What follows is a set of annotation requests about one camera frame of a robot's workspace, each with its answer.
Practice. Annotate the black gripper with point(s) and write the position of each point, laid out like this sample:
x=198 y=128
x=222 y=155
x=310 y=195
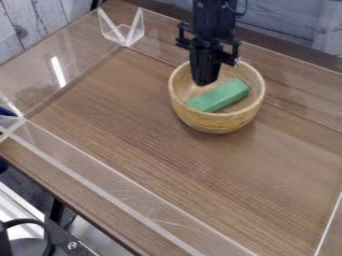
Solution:
x=210 y=50

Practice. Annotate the green rectangular block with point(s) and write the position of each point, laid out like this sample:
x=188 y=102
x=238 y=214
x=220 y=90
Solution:
x=219 y=97

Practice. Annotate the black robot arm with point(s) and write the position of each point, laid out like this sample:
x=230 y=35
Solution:
x=214 y=16

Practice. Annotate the light wooden bowl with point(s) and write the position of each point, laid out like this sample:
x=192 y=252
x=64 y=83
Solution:
x=230 y=118

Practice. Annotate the black table leg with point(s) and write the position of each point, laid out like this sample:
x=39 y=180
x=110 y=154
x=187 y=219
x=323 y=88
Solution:
x=56 y=211

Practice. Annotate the clear acrylic tray enclosure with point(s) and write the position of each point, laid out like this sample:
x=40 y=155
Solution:
x=171 y=191

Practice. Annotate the black metal bracket with bolt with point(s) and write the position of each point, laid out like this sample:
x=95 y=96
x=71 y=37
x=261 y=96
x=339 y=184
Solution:
x=66 y=245

